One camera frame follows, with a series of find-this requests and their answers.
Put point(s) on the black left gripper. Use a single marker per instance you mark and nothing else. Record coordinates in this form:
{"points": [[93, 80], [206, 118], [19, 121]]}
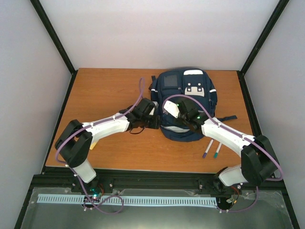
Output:
{"points": [[155, 124]]}

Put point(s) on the navy blue student backpack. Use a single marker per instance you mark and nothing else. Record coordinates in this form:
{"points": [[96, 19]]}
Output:
{"points": [[193, 91]]}

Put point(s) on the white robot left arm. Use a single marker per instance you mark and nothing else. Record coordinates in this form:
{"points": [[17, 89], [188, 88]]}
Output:
{"points": [[78, 138]]}

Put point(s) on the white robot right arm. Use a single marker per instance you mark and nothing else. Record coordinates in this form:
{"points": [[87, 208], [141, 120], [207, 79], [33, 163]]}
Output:
{"points": [[258, 163]]}

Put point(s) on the purple capped white marker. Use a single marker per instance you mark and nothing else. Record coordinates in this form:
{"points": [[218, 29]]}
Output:
{"points": [[208, 148]]}

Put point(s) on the green capped white marker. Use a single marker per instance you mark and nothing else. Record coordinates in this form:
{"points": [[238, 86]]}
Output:
{"points": [[217, 150]]}

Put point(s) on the yellow highlighter pen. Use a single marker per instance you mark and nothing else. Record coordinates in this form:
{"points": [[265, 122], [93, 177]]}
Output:
{"points": [[93, 145]]}

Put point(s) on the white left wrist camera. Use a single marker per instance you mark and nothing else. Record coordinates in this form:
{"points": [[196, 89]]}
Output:
{"points": [[154, 109]]}

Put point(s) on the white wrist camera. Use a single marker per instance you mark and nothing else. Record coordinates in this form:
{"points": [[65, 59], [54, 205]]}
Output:
{"points": [[171, 108], [154, 109]]}

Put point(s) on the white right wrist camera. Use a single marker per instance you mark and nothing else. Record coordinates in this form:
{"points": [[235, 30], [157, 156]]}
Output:
{"points": [[171, 108]]}

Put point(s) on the black frame post right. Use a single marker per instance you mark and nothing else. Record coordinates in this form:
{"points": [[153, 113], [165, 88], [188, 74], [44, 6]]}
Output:
{"points": [[281, 5]]}

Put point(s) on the black frame post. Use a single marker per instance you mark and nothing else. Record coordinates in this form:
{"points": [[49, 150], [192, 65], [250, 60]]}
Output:
{"points": [[52, 34], [281, 5]]}

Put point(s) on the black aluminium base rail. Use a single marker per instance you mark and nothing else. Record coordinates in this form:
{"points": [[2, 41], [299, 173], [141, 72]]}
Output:
{"points": [[109, 180]]}

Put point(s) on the light blue slotted cable duct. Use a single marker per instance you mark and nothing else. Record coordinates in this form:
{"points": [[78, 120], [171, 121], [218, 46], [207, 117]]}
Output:
{"points": [[131, 201]]}

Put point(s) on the black frame post left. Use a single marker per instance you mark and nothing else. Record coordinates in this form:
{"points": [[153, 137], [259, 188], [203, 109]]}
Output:
{"points": [[52, 34]]}

